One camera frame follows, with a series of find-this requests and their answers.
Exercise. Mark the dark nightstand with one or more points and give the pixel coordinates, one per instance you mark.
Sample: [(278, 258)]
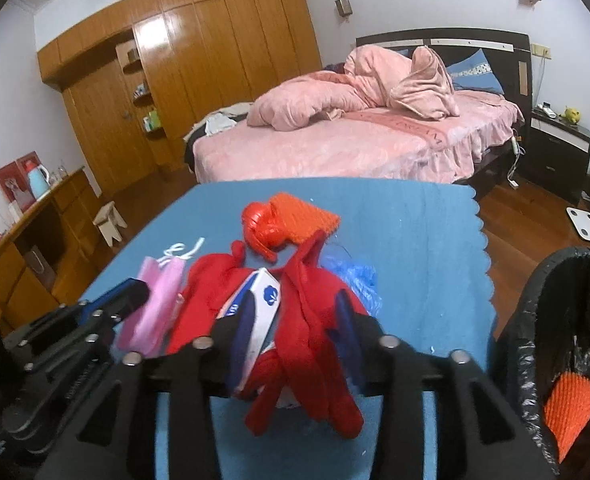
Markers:
[(555, 160)]

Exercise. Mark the wooden dresser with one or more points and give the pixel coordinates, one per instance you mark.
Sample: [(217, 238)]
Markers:
[(70, 225)]

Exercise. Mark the wooden wardrobe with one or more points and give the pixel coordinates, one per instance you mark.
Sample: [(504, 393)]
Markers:
[(225, 60)]

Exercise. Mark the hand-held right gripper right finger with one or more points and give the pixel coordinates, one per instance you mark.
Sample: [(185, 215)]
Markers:
[(347, 320)]

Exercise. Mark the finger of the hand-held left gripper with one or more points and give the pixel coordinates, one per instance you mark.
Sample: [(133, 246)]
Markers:
[(122, 294), (75, 345)]

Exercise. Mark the red plastic bag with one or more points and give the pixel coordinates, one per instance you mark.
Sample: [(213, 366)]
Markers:
[(262, 222)]

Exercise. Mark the light blue thermos jug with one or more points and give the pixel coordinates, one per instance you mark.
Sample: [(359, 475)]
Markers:
[(37, 180)]

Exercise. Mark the blue pillow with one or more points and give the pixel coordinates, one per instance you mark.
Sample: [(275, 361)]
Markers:
[(475, 72)]

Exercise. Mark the pile of clothes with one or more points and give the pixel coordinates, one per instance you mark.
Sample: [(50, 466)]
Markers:
[(220, 120)]

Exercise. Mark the white bathroom scale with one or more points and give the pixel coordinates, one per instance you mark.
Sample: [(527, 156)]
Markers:
[(587, 225)]

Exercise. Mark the clear drinking glass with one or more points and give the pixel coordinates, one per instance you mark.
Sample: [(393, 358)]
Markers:
[(62, 171)]

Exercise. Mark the grey paper bag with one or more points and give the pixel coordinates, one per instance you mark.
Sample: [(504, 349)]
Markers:
[(41, 266)]

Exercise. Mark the pink sock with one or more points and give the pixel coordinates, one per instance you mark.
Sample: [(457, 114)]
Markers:
[(150, 305)]

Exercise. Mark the blue table cover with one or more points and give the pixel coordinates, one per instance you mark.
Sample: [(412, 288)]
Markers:
[(410, 240)]

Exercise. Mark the black lined trash bin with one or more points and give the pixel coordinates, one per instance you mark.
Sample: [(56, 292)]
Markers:
[(525, 340)]

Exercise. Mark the yellow plush toy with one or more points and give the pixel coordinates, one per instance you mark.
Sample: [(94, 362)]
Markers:
[(572, 114)]

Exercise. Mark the blue plastic bag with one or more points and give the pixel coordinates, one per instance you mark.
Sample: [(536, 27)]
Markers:
[(361, 280)]

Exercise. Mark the white and blue carton box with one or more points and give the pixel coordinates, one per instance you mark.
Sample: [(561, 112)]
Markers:
[(266, 294)]

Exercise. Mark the white wooden stool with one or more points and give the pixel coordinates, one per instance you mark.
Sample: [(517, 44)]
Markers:
[(109, 222)]

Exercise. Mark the white power strip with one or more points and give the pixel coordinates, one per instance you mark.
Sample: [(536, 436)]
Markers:
[(516, 147)]

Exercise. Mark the wall socket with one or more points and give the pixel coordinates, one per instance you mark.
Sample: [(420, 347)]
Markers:
[(541, 51)]

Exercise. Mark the pink duvet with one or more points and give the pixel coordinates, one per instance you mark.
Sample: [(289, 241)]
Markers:
[(365, 80)]

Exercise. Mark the bed with dark headboard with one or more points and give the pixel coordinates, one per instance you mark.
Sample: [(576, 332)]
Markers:
[(325, 155)]

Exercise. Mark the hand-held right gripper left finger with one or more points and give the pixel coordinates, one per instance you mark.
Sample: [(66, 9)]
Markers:
[(239, 332)]

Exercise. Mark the red gift box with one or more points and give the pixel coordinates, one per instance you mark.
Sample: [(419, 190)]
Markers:
[(12, 182)]

